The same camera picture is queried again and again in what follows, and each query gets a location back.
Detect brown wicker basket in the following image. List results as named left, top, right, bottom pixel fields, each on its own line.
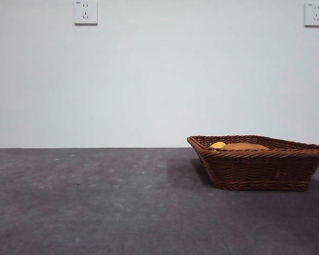
left=187, top=134, right=319, bottom=192

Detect white wall socket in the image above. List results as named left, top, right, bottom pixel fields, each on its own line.
left=74, top=0, right=98, bottom=26
left=304, top=3, right=319, bottom=27

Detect brown potato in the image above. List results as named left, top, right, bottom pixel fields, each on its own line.
left=221, top=142, right=269, bottom=151

